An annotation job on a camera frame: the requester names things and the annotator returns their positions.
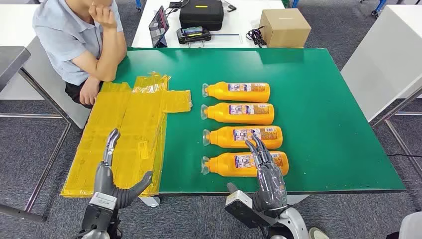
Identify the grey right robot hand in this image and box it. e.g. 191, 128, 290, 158
244, 134, 288, 214

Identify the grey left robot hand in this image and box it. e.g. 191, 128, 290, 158
94, 128, 154, 210

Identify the person's left hand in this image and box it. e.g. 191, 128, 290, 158
79, 76, 101, 106

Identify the person's right hand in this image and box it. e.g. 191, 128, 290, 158
88, 0, 117, 29

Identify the orange detergent bottle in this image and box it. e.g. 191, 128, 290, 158
200, 102, 275, 125
202, 125, 284, 150
202, 81, 271, 103
201, 151, 290, 178

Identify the white table foot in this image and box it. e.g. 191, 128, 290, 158
285, 194, 311, 205
139, 196, 161, 208

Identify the seated person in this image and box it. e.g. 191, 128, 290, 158
32, 0, 128, 110

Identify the yellow taped cardboard mat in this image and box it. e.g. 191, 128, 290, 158
60, 72, 193, 199

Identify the black tablet on stand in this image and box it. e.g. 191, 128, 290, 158
148, 5, 170, 48

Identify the pale shoe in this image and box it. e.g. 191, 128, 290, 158
308, 227, 330, 239

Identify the black handheld controller with screen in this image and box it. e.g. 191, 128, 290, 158
176, 26, 212, 45

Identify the black zipped carry case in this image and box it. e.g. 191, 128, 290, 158
179, 0, 225, 32

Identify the white table with equipment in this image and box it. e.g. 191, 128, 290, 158
131, 0, 286, 49

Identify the standing person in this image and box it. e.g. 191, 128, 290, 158
386, 211, 422, 239

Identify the brown cardboard box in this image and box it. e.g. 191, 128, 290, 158
259, 8, 312, 48

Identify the white table with metal legs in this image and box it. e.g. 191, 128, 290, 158
340, 4, 422, 180

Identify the blue wheeled cart base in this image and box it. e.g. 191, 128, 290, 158
359, 0, 390, 18

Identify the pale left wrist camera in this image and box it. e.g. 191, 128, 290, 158
81, 192, 118, 232

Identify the grey desk with metal frame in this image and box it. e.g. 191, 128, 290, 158
0, 46, 73, 222

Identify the black floor cable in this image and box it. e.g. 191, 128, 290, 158
387, 153, 422, 159

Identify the black coiled cable bundle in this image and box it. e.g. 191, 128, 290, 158
245, 26, 267, 48

